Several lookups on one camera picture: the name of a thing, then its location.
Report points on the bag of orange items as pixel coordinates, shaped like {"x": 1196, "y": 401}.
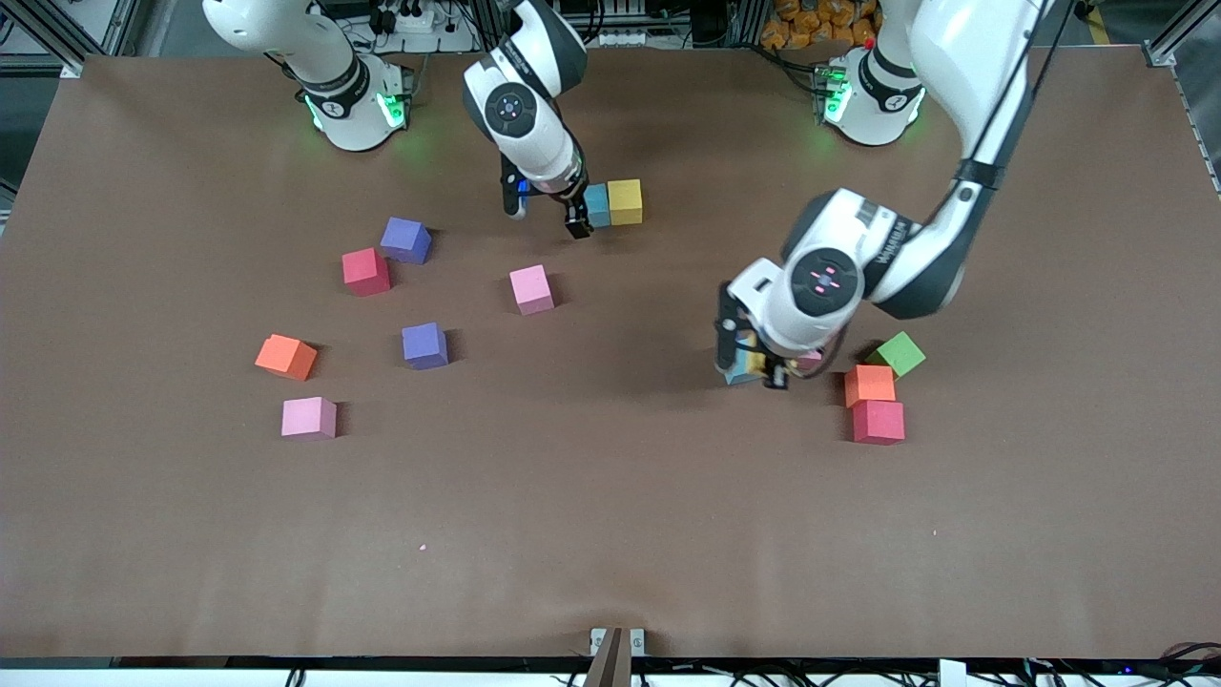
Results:
{"x": 811, "y": 24}

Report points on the orange foam cube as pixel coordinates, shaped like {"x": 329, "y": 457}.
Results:
{"x": 869, "y": 385}
{"x": 286, "y": 357}

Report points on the purple foam cube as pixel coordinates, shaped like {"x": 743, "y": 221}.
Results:
{"x": 405, "y": 239}
{"x": 424, "y": 345}

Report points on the red foam cube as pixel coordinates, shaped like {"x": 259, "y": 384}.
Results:
{"x": 365, "y": 272}
{"x": 878, "y": 423}

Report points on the yellow foam cube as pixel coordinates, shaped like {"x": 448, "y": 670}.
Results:
{"x": 625, "y": 201}
{"x": 755, "y": 364}

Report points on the white power strip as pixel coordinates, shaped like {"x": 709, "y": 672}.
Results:
{"x": 410, "y": 19}
{"x": 625, "y": 38}

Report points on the blue foam cube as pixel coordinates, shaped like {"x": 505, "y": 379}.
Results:
{"x": 739, "y": 378}
{"x": 598, "y": 205}

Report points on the grey metal camera bracket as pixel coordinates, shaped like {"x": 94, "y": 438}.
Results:
{"x": 617, "y": 649}

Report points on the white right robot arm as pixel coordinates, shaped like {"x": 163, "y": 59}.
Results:
{"x": 544, "y": 143}

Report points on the aluminium frame profile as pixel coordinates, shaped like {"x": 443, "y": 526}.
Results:
{"x": 1178, "y": 38}
{"x": 95, "y": 29}

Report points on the green foam cube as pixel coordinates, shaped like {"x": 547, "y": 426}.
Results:
{"x": 898, "y": 353}

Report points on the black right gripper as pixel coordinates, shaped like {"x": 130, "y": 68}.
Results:
{"x": 569, "y": 198}

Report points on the pink foam cube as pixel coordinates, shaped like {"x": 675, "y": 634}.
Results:
{"x": 308, "y": 417}
{"x": 531, "y": 289}
{"x": 811, "y": 361}

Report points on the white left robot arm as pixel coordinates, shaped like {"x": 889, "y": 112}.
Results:
{"x": 973, "y": 76}

